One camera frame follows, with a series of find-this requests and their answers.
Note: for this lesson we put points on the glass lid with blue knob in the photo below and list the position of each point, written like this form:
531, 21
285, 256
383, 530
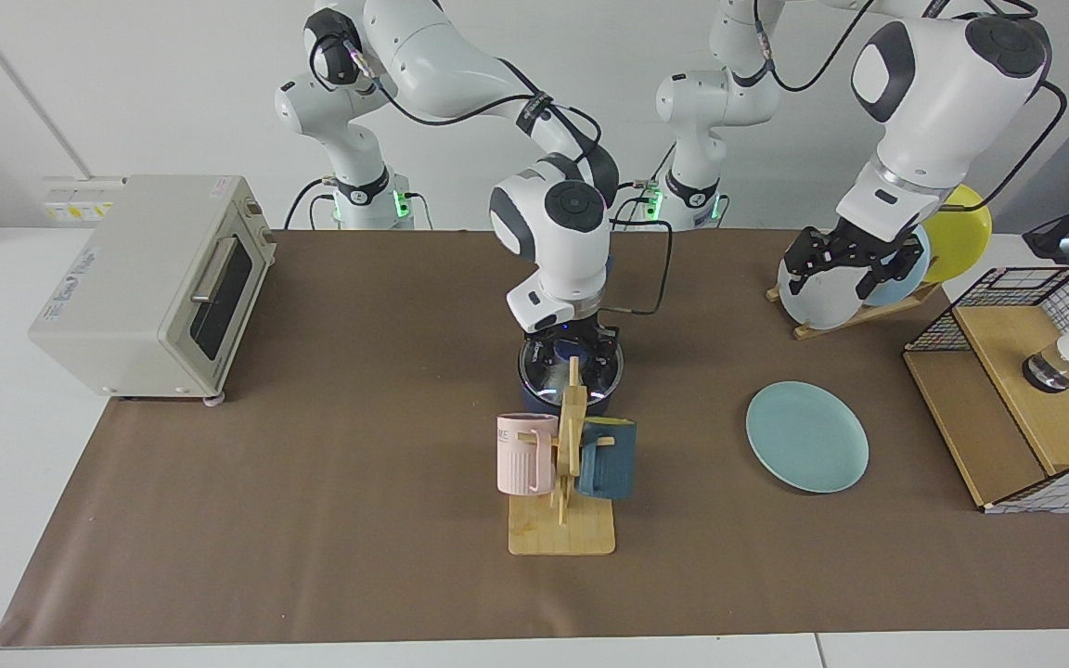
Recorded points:
542, 390

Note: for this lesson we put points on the light blue plate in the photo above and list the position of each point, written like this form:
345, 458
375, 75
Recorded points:
896, 290

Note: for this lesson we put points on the grey plate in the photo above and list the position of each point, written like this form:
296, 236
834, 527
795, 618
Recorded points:
822, 304

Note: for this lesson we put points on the wooden plate rack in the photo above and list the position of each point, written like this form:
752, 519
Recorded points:
855, 318

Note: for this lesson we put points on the yellow plate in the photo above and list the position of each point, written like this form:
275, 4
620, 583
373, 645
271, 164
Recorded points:
961, 239

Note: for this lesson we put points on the teal plate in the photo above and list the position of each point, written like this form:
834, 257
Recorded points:
804, 436

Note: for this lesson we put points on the dark blue cup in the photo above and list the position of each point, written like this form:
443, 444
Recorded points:
613, 459

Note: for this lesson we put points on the pink ribbed cup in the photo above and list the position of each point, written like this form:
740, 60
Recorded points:
516, 455

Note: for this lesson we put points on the wooden cup stand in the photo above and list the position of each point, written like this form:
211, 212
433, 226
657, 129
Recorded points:
562, 533

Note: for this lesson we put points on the brown table cloth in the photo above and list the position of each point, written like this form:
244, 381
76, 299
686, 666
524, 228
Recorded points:
312, 557

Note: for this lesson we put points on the pale toaster oven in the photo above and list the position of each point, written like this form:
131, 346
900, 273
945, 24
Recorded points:
126, 278

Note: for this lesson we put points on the white wall socket strip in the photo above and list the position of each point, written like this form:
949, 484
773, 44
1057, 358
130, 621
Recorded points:
80, 204

